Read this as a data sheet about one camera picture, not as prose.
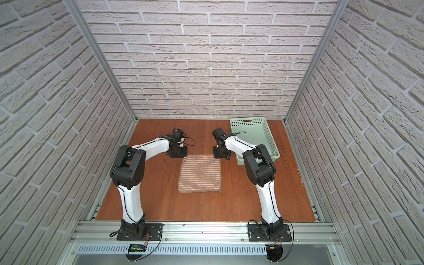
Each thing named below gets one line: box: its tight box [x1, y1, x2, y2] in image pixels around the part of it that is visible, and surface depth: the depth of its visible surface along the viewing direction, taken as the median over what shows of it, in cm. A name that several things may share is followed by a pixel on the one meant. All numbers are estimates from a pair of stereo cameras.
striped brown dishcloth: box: [177, 154, 224, 196], surface depth 94 cm
